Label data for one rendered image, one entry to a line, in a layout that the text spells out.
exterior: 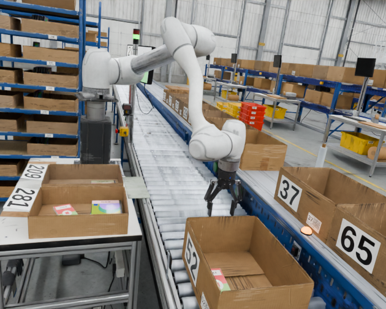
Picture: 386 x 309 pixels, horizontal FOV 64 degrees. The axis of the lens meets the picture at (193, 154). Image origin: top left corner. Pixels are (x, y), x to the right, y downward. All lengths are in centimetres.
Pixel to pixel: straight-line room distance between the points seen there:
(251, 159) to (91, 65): 107
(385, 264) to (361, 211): 27
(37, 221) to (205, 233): 65
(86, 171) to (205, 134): 94
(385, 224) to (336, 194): 31
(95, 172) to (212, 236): 89
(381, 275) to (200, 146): 69
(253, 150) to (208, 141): 81
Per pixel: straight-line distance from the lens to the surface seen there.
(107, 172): 188
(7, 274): 174
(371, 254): 115
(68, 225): 135
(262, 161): 194
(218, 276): 117
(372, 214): 138
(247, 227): 129
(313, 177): 166
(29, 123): 296
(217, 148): 113
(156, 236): 140
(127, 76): 194
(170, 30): 147
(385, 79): 733
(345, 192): 163
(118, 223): 135
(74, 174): 189
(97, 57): 188
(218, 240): 128
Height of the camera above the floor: 149
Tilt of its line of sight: 17 degrees down
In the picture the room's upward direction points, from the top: 7 degrees clockwise
